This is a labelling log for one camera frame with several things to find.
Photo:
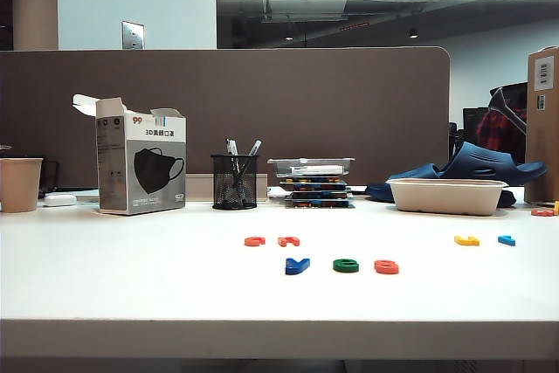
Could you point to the red letter s magnet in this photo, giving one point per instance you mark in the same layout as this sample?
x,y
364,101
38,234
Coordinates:
x,y
387,267

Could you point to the blue letter y magnet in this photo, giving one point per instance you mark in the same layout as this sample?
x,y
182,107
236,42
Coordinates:
x,y
297,266

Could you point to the red loose letter magnet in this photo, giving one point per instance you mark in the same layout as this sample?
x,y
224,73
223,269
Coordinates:
x,y
543,212

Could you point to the brown desk partition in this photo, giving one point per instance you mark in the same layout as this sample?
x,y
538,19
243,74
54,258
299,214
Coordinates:
x,y
262,98

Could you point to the light blue letter r magnet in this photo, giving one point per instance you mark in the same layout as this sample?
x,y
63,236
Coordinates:
x,y
507,240

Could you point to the beige oval tray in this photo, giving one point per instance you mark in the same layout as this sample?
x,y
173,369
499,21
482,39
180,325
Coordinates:
x,y
445,197

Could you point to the black monitor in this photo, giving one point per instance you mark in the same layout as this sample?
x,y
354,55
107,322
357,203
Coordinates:
x,y
474,128

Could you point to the red plaid garment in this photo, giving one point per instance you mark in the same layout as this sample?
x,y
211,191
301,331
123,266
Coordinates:
x,y
502,133

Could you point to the pale green flat pad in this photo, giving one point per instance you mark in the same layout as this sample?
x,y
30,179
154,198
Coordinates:
x,y
87,195

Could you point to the yellow letter u magnet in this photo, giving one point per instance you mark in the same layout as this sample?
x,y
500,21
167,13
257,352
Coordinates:
x,y
467,240

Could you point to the black and white pen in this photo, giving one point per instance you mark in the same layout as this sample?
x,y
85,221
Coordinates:
x,y
231,147
255,147

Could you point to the white earbuds case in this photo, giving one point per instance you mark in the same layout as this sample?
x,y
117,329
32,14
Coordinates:
x,y
60,200

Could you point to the red letter c magnet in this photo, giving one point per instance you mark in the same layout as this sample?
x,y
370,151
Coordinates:
x,y
254,241

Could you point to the silver wall switch plate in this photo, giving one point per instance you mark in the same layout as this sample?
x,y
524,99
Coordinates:
x,y
133,35

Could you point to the brown paper cup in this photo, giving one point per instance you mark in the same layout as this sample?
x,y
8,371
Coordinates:
x,y
19,185

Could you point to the red letter n magnet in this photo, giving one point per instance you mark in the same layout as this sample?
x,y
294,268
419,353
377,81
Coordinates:
x,y
289,241

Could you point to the grey face mask box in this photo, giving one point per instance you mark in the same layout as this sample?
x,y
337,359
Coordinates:
x,y
144,172

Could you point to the brown cardboard box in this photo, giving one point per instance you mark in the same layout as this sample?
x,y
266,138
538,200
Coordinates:
x,y
543,150

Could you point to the grey chair part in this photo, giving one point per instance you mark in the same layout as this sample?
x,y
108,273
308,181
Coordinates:
x,y
508,106

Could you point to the black mesh pen holder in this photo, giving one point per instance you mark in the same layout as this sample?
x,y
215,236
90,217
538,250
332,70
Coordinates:
x,y
233,190

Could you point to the navy blue rubber slipper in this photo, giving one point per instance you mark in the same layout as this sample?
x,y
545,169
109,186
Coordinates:
x,y
485,164
410,175

